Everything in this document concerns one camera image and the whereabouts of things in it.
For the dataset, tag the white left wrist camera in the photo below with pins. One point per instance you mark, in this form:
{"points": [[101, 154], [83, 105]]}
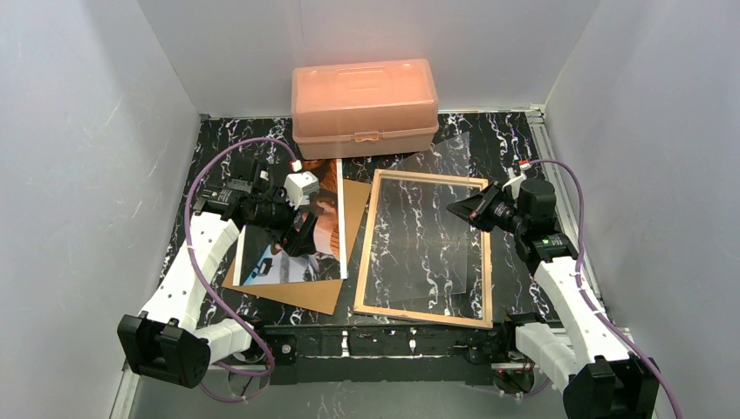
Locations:
{"points": [[299, 185]]}

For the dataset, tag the aluminium front rail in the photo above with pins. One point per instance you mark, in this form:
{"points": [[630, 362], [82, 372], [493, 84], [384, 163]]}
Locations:
{"points": [[382, 341]]}

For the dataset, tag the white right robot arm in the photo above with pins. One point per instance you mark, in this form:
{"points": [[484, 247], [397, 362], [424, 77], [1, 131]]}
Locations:
{"points": [[597, 373]]}

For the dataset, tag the aluminium right side rail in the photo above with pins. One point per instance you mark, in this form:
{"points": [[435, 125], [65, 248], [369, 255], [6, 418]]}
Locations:
{"points": [[568, 214]]}

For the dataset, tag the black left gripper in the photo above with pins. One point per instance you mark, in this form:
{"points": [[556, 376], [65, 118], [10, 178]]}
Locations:
{"points": [[297, 223]]}

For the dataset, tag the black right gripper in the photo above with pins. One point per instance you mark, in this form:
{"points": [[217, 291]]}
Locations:
{"points": [[486, 204]]}

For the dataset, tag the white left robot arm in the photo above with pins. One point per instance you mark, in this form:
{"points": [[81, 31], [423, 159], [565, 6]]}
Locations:
{"points": [[163, 341]]}

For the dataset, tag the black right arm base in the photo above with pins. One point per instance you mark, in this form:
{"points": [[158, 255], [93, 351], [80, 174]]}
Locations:
{"points": [[498, 345]]}

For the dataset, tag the white wooden picture frame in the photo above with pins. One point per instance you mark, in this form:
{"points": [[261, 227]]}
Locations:
{"points": [[473, 308]]}

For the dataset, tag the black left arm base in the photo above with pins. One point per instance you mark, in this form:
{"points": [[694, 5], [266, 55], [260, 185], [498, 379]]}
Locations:
{"points": [[282, 343]]}

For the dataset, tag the clear acrylic sheet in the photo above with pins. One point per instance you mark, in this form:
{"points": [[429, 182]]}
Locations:
{"points": [[427, 245]]}

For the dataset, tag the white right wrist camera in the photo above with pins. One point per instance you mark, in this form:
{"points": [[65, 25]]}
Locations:
{"points": [[517, 176]]}

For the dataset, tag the translucent orange plastic box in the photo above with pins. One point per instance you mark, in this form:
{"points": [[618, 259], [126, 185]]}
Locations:
{"points": [[364, 109]]}

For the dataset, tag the brown cardboard backing board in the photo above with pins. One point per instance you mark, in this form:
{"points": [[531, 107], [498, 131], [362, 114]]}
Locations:
{"points": [[318, 296]]}

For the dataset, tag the printed photo with white border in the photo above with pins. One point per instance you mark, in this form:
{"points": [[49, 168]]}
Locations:
{"points": [[261, 262]]}

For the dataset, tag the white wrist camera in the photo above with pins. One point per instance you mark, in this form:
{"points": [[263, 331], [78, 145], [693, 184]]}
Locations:
{"points": [[517, 176], [299, 185]]}

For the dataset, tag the aluminium rail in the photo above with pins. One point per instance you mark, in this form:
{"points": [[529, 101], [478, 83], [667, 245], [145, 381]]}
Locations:
{"points": [[382, 341], [568, 214]]}

